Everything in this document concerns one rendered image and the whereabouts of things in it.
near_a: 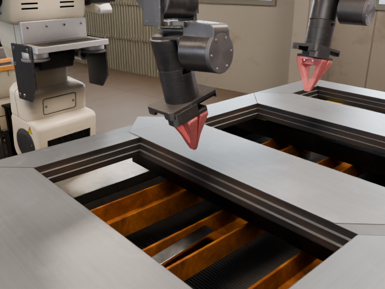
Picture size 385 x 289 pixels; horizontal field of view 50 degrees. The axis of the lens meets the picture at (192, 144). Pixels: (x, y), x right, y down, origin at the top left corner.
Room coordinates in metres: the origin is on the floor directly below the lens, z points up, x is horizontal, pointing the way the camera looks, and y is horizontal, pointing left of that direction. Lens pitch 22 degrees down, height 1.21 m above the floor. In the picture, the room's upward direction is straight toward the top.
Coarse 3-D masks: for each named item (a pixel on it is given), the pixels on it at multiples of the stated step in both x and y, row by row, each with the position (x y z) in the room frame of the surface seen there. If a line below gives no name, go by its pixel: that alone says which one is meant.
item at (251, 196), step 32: (320, 96) 1.45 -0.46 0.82; (352, 96) 1.37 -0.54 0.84; (320, 128) 1.08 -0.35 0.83; (352, 128) 1.02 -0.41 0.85; (64, 160) 0.82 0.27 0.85; (96, 160) 0.86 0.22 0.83; (160, 160) 0.87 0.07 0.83; (224, 192) 0.72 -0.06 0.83; (256, 192) 0.68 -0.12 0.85; (288, 224) 0.61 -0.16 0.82; (320, 224) 0.58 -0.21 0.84; (352, 224) 0.56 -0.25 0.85
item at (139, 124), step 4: (156, 116) 1.11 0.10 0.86; (160, 116) 1.11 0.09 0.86; (140, 120) 1.07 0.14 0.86; (144, 120) 1.07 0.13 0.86; (148, 120) 1.07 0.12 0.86; (152, 120) 1.07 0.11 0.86; (156, 120) 1.07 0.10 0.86; (160, 120) 1.07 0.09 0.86; (164, 120) 1.07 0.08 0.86; (136, 124) 1.04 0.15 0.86; (140, 124) 1.04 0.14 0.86; (144, 124) 1.04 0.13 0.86; (148, 124) 1.04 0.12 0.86; (152, 124) 1.04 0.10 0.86; (132, 128) 1.01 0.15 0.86; (136, 128) 1.01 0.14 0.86; (140, 128) 1.01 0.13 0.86
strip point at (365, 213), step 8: (376, 192) 0.67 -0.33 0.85; (384, 192) 0.67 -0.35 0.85; (368, 200) 0.64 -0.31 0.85; (376, 200) 0.64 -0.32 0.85; (384, 200) 0.64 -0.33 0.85; (360, 208) 0.61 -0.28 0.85; (368, 208) 0.61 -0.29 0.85; (376, 208) 0.61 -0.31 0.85; (384, 208) 0.61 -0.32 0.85; (344, 216) 0.59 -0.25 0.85; (352, 216) 0.59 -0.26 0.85; (360, 216) 0.59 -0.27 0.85; (368, 216) 0.59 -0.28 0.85; (376, 216) 0.59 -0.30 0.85; (384, 216) 0.59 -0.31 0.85; (376, 224) 0.56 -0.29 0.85; (384, 224) 0.56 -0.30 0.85
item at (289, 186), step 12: (300, 168) 0.77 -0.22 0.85; (312, 168) 0.77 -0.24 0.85; (324, 168) 0.77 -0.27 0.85; (276, 180) 0.72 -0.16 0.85; (288, 180) 0.72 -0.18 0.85; (300, 180) 0.72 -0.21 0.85; (312, 180) 0.72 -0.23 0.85; (324, 180) 0.72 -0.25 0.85; (264, 192) 0.67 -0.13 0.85; (276, 192) 0.67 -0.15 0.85; (288, 192) 0.67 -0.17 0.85; (300, 192) 0.67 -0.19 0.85
